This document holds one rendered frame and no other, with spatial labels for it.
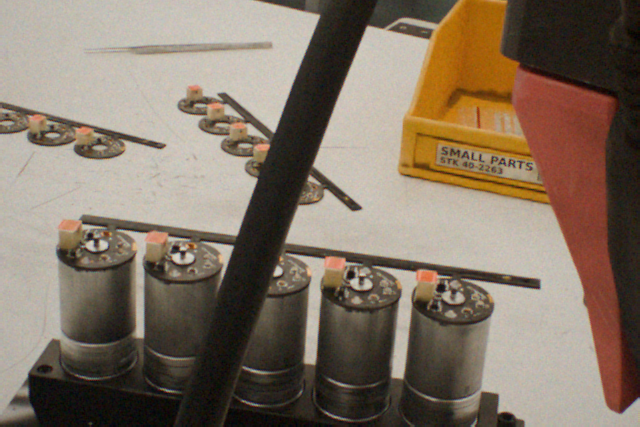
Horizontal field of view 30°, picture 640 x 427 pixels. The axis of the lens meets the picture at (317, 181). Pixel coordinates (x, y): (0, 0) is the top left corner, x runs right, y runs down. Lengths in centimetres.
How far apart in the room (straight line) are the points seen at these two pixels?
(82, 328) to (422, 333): 11
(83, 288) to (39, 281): 11
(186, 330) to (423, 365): 7
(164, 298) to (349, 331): 6
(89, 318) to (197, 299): 4
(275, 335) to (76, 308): 6
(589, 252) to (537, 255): 30
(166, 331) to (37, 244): 15
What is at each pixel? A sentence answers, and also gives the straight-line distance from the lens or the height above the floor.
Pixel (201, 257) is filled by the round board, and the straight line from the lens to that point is 37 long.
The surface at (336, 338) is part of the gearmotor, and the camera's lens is 36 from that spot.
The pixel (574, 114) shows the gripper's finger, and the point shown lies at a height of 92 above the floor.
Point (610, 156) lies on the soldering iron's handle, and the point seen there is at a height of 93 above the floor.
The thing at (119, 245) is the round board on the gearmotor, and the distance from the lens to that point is 38.
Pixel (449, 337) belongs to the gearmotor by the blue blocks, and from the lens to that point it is 36.
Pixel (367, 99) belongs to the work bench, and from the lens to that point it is 67.
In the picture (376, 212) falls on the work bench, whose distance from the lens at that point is 54.
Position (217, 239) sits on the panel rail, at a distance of 38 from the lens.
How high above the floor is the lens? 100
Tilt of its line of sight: 26 degrees down
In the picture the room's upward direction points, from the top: 4 degrees clockwise
